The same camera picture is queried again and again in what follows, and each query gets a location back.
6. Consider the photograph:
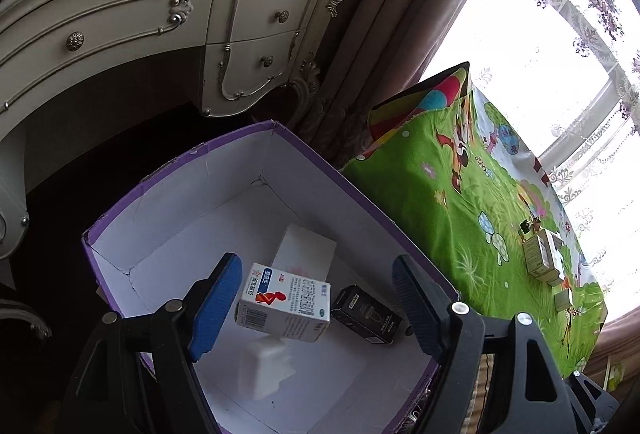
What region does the cream ornate dressing table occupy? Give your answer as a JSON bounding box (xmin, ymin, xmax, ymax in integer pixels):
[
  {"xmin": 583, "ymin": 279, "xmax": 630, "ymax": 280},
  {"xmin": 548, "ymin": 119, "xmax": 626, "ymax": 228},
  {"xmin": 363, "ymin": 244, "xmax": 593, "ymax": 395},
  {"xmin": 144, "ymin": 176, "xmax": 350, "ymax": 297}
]
[{"xmin": 0, "ymin": 0, "xmax": 367, "ymax": 259}]

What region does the green cartoon printed cloth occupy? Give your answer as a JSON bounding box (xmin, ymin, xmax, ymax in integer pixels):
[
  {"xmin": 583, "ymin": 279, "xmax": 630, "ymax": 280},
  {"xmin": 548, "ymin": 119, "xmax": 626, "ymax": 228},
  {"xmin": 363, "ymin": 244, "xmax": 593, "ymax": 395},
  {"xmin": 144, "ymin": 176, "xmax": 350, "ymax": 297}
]
[{"xmin": 340, "ymin": 62, "xmax": 608, "ymax": 380}]

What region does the white cardboard box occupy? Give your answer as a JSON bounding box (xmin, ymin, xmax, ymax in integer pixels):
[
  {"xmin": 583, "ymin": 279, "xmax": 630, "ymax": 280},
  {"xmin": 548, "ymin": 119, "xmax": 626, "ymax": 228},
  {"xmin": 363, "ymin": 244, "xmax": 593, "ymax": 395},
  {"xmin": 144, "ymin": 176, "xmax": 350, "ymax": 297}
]
[{"xmin": 542, "ymin": 229, "xmax": 566, "ymax": 287}]

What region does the purple cardboard box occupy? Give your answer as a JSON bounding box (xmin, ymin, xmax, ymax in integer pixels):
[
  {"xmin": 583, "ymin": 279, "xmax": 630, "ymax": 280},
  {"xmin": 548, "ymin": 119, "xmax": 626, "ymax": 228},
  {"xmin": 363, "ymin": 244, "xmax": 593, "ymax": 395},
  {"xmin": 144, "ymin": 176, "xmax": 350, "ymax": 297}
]
[{"xmin": 81, "ymin": 120, "xmax": 463, "ymax": 434}]

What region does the small black box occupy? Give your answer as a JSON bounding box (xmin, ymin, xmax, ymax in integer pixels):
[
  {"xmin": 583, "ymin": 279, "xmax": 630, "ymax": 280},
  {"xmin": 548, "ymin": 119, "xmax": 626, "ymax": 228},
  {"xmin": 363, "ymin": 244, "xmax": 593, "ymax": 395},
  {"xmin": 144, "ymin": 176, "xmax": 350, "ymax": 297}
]
[{"xmin": 330, "ymin": 285, "xmax": 403, "ymax": 345}]

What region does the ornate cream stool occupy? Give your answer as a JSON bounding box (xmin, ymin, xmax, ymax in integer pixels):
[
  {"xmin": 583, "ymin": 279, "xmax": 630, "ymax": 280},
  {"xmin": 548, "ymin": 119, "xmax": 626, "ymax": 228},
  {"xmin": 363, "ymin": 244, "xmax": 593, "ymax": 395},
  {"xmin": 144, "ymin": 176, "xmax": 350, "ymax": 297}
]
[{"xmin": 0, "ymin": 299, "xmax": 53, "ymax": 340}]

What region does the cream cardboard box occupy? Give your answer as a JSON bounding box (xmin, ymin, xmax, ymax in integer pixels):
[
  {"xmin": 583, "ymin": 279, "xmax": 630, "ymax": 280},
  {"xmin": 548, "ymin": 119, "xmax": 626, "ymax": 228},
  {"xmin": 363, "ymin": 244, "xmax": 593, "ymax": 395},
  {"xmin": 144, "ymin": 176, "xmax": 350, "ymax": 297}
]
[{"xmin": 522, "ymin": 234, "xmax": 556, "ymax": 279}]

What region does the white medicine box red figure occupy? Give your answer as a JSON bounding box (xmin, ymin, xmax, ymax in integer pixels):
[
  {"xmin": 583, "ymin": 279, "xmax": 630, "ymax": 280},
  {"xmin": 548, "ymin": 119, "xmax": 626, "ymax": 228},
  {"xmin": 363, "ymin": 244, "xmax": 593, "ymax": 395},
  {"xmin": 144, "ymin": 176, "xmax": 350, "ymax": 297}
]
[{"xmin": 235, "ymin": 262, "xmax": 333, "ymax": 344}]

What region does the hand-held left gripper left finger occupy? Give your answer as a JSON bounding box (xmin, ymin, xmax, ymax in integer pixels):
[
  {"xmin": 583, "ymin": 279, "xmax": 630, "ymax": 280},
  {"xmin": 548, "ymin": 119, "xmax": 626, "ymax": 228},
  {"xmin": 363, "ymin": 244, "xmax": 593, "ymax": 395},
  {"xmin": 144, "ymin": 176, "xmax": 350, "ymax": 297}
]
[{"xmin": 60, "ymin": 252, "xmax": 243, "ymax": 434}]

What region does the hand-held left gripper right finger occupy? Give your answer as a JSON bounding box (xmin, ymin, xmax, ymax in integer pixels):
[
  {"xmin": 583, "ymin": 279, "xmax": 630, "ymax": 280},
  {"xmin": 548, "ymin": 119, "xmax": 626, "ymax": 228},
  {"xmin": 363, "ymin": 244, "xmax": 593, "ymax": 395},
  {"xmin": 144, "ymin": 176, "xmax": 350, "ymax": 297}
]
[{"xmin": 391, "ymin": 254, "xmax": 596, "ymax": 434}]

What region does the sheer lace curtain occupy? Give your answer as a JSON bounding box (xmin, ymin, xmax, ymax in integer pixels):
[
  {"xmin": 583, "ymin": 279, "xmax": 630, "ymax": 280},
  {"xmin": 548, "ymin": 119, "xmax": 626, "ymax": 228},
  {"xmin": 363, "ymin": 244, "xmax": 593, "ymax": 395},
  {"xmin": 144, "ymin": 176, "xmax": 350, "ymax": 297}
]
[{"xmin": 425, "ymin": 0, "xmax": 640, "ymax": 315}]

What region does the plain white box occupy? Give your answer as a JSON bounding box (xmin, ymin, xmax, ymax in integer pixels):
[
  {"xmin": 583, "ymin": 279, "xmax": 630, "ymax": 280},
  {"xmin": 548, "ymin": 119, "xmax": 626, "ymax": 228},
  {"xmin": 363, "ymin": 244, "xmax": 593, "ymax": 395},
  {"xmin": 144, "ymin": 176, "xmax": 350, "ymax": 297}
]
[{"xmin": 272, "ymin": 224, "xmax": 337, "ymax": 285}]

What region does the small white box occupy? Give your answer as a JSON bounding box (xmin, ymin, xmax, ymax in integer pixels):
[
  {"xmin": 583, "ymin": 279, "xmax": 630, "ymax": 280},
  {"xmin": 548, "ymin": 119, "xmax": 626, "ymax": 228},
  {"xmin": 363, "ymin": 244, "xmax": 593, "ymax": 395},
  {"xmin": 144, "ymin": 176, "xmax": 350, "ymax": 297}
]
[{"xmin": 237, "ymin": 336, "xmax": 298, "ymax": 402}]

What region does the white window frame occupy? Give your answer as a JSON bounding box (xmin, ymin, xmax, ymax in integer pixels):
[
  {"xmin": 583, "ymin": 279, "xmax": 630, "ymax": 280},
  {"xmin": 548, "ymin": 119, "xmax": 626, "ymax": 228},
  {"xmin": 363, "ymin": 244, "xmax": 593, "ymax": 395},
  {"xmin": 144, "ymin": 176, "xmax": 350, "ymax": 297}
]
[{"xmin": 495, "ymin": 0, "xmax": 640, "ymax": 175}]

